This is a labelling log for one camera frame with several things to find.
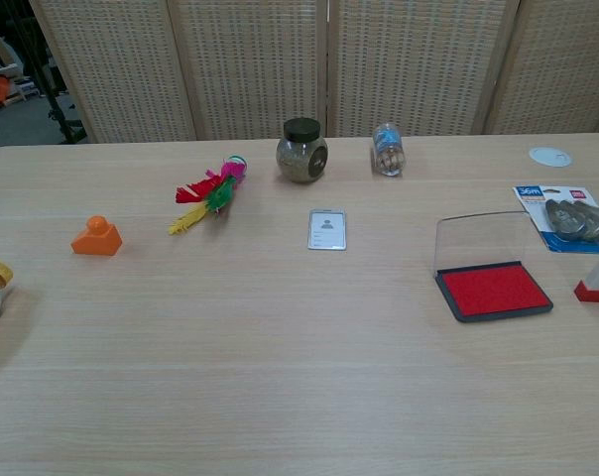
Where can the red and clear stamp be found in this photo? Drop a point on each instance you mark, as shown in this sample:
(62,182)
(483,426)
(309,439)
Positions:
(595,293)

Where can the red ink pad clear lid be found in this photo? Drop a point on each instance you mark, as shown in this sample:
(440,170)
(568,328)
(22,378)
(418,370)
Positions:
(493,292)

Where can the grey ID card holder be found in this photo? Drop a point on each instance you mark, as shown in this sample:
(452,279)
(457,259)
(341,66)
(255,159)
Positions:
(327,230)

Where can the glass jar black lid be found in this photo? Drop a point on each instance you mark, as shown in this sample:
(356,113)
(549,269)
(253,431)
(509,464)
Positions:
(299,158)

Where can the colourful feather toy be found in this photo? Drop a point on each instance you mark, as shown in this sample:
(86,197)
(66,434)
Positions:
(219,194)

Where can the clear plastic tube of clips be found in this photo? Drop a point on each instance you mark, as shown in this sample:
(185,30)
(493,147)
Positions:
(389,154)

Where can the wooden folding screen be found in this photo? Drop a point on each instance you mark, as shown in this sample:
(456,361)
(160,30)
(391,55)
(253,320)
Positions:
(260,64)

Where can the orange toy block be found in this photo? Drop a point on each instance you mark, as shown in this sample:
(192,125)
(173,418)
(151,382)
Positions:
(97,243)

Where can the black tripod stand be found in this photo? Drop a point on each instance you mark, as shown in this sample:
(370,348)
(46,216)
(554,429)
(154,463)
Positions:
(67,124)

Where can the blue correction tape pack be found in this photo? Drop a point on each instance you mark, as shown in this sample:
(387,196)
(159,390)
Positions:
(574,223)

